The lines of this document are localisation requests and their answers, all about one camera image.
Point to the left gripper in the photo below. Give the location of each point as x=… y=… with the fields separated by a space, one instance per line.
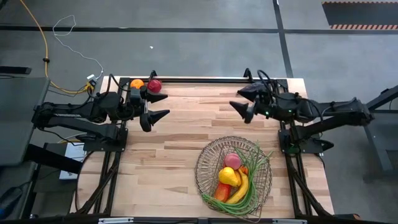
x=133 y=113

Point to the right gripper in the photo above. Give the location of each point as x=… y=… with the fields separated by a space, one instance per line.
x=267 y=105

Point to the red pomegranate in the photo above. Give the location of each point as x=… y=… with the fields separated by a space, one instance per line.
x=154 y=86

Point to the pink peach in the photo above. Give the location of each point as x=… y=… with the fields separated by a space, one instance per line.
x=232 y=161

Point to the orange tomato with green leaves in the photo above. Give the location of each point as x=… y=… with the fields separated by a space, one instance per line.
x=244 y=170

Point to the yellow pear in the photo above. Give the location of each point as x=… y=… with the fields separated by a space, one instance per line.
x=228 y=176

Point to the yellow banana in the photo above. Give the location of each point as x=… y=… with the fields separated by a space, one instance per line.
x=244 y=186

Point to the red orange mango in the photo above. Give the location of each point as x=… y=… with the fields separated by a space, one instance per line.
x=222 y=193

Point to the green onion bunch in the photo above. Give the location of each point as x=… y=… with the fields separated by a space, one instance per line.
x=236 y=210

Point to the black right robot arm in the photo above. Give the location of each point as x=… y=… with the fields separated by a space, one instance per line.
x=342 y=113

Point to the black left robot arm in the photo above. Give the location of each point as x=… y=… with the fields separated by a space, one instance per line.
x=77 y=126

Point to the large orange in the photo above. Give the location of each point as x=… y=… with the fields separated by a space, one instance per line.
x=137 y=84

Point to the white power adapter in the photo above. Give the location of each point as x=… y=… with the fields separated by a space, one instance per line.
x=91 y=77

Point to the white box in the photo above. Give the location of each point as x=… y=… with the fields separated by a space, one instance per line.
x=73 y=158

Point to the black flat beam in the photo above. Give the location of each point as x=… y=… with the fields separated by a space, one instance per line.
x=53 y=159

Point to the grey desk top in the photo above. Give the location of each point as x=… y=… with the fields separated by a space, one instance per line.
x=18 y=121

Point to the black hazard-striped floor mat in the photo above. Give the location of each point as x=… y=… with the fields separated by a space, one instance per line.
x=357 y=14

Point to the dark grey desk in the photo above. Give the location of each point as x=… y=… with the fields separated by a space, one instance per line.
x=18 y=177

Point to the black aluminium table frame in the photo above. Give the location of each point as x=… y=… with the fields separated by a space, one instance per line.
x=199 y=80

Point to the silver metal bracket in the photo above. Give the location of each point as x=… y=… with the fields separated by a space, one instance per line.
x=115 y=221
x=289 y=221

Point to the black desk frame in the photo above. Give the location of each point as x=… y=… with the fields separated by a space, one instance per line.
x=382 y=102

